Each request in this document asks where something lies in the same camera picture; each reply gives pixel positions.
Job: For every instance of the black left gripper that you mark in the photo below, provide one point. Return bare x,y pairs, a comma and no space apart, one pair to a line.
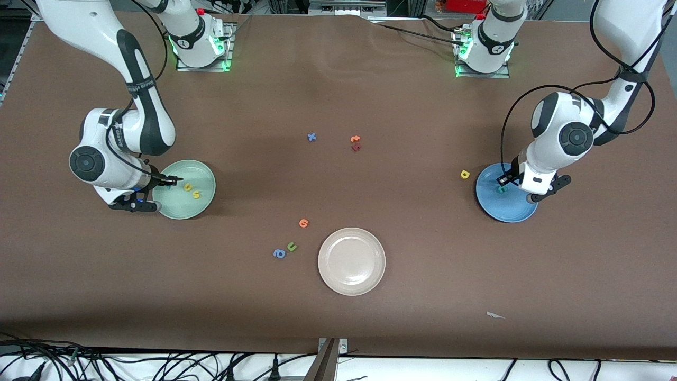
512,173

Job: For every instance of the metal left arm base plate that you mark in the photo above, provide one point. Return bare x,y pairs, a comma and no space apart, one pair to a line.
502,75

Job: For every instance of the beige plate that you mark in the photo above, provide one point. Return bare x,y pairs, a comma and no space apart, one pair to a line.
351,261

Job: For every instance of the red box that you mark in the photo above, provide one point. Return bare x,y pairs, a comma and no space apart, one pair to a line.
465,5

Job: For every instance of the light green plate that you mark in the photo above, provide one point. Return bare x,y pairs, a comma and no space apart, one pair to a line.
190,206

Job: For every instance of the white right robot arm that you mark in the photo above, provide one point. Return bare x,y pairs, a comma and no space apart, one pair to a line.
90,26

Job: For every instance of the blue foam letter a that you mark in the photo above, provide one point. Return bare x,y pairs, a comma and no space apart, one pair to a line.
279,254

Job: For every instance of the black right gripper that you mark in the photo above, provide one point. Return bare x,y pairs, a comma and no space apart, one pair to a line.
154,180

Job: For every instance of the metal table edge bracket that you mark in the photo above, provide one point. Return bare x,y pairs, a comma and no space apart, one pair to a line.
328,360

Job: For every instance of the grey metal equipment box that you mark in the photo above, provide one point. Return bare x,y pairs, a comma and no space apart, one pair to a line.
346,6

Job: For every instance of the blue plate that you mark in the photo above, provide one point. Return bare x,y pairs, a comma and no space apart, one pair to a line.
492,203

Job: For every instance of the white paper scrap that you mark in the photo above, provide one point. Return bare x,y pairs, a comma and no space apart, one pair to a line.
493,315

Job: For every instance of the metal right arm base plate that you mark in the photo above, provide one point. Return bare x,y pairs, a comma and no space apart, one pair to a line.
228,58

